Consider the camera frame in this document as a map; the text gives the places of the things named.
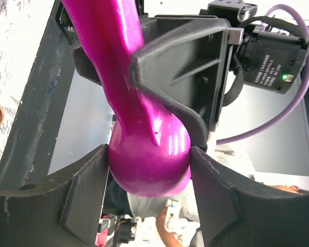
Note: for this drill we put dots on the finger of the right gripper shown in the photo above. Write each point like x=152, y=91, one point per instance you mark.
x=98, y=54

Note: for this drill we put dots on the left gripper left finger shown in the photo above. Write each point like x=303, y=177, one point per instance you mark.
x=62, y=209

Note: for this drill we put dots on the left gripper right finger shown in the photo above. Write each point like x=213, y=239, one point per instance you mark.
x=237, y=211

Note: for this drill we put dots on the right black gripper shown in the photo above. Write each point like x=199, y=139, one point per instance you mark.
x=195, y=66

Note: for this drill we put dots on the magenta plastic scoop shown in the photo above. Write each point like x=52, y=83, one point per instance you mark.
x=149, y=149

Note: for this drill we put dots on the floral table mat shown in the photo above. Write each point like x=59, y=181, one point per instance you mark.
x=22, y=25

